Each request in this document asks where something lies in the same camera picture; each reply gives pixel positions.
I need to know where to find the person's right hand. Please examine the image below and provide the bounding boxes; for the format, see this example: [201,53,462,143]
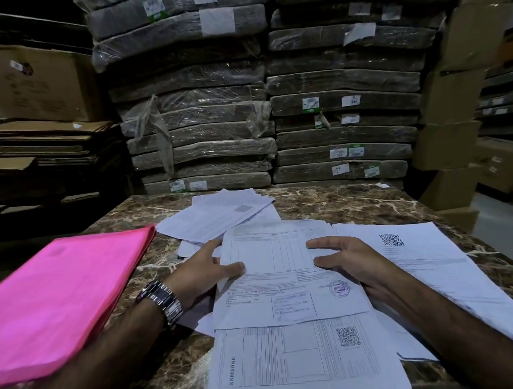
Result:
[306,233,400,304]

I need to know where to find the person's left hand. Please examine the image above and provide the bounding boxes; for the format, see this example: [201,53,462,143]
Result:
[162,237,248,312]

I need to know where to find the white stamped document sheet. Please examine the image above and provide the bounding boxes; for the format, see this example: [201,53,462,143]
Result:
[208,217,374,331]

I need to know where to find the person's right forearm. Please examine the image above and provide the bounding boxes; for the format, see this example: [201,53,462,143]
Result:
[368,269,513,389]

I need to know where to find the person's left forearm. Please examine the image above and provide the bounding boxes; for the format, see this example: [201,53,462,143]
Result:
[7,299,181,389]

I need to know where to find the plain white paper sheet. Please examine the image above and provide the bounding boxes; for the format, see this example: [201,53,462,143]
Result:
[373,305,439,365]
[175,293,217,340]

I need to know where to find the folded white paper sheets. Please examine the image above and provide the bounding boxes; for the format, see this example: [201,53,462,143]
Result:
[154,186,279,247]

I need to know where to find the silver metal wristwatch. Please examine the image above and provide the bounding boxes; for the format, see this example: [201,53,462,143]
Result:
[135,279,185,332]

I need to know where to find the white table form with code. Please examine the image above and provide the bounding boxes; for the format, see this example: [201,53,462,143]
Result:
[202,310,413,389]

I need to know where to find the large white sheet with code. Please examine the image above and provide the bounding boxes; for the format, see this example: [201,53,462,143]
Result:
[332,215,513,361]

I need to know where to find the stack of plastic-wrapped cardboard bundles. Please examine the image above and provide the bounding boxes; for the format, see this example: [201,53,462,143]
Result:
[73,0,281,199]
[262,0,474,189]

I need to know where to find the pink paper folder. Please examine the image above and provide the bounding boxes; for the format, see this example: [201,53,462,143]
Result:
[0,225,163,388]

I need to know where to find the column of brown cardboard boxes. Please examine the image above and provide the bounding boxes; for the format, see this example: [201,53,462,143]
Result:
[404,0,513,238]

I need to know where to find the brown cardboard box with labels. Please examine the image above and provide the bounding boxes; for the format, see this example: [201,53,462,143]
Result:
[474,135,513,197]

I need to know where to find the pile of flattened cardboard sheets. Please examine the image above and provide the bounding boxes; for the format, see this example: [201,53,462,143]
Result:
[0,116,125,171]

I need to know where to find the shelf of wrapped flat bundles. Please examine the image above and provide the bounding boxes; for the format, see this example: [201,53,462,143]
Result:
[471,28,513,137]

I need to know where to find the large brown cardboard box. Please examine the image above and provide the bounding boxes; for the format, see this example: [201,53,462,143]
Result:
[0,37,106,126]

